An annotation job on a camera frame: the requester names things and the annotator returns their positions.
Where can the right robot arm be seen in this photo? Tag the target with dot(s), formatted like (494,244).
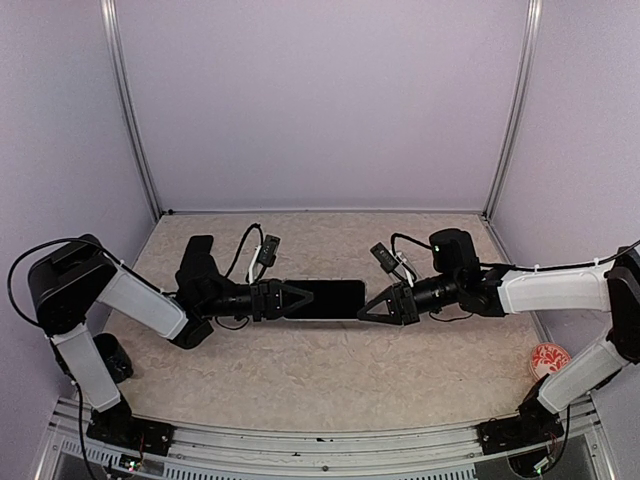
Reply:
(609,285)

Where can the front aluminium rail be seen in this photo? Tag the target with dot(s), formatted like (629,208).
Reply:
(199,452)

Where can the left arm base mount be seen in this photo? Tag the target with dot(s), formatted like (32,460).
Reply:
(118,426)

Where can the right aluminium frame post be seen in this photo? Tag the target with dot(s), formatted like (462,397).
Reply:
(517,107)

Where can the black phone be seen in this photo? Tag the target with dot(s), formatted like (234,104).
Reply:
(198,246)
(322,299)

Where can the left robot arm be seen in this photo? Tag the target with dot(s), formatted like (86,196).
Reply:
(65,284)

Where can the red white patterned bowl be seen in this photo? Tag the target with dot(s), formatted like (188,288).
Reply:
(547,358)

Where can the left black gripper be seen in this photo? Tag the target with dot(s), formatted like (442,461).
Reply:
(267,302)

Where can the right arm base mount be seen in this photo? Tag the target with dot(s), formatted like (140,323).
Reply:
(533,424)

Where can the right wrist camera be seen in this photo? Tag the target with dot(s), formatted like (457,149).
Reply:
(395,265)

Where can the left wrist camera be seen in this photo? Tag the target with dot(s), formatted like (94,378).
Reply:
(263,258)

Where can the aluminium frame post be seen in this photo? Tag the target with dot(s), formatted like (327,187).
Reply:
(116,52)
(517,107)

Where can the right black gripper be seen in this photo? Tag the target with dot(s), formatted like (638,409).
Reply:
(409,314)

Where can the left aluminium frame post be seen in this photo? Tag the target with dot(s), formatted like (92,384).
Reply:
(116,52)

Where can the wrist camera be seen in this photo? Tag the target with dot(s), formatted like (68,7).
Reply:
(263,258)
(395,265)

